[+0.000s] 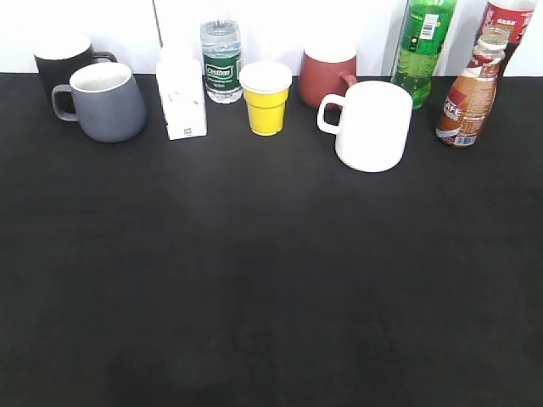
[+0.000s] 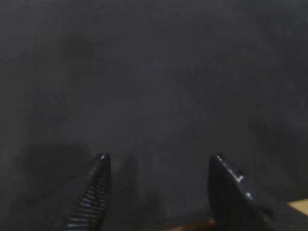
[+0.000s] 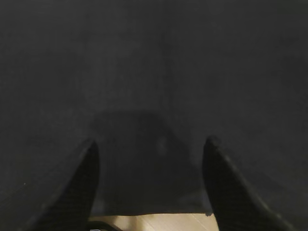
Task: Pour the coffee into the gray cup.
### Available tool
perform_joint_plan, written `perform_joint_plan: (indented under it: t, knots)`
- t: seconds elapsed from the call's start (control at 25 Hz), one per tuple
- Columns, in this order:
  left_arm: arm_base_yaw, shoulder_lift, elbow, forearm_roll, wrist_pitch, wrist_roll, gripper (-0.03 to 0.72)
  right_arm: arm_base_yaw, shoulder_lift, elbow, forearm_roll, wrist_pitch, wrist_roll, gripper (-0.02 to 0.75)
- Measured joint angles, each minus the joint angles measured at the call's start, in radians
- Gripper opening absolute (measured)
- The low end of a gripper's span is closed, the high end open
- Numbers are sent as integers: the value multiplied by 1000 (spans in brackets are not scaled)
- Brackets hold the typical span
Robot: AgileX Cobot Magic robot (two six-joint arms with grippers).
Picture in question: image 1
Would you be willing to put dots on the cola bottle red label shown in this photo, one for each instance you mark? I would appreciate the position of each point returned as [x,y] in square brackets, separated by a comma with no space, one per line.
[513,16]

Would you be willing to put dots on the brown coffee drink bottle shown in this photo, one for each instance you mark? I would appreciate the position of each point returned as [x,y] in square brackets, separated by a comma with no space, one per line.
[472,95]

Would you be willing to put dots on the green sprite bottle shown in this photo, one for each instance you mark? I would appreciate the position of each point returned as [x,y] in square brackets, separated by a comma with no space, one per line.
[423,32]

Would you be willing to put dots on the clear water bottle green label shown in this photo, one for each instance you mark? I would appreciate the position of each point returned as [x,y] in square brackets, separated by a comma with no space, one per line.
[222,59]

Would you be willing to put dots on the grey mug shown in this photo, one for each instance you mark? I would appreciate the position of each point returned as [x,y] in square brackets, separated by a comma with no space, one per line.
[104,99]

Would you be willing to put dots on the white mug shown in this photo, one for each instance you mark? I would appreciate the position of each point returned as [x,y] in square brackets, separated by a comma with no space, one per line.
[370,124]

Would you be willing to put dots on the red mug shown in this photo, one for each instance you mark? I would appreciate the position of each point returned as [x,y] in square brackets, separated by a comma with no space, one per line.
[327,67]

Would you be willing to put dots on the black mug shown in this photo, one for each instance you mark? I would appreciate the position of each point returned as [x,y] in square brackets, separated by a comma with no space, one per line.
[58,56]

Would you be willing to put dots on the yellow paper cup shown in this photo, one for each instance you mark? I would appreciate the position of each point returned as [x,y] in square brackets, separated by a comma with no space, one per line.
[266,88]

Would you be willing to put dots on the white carton box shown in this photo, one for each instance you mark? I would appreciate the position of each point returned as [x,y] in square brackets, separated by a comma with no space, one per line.
[180,83]

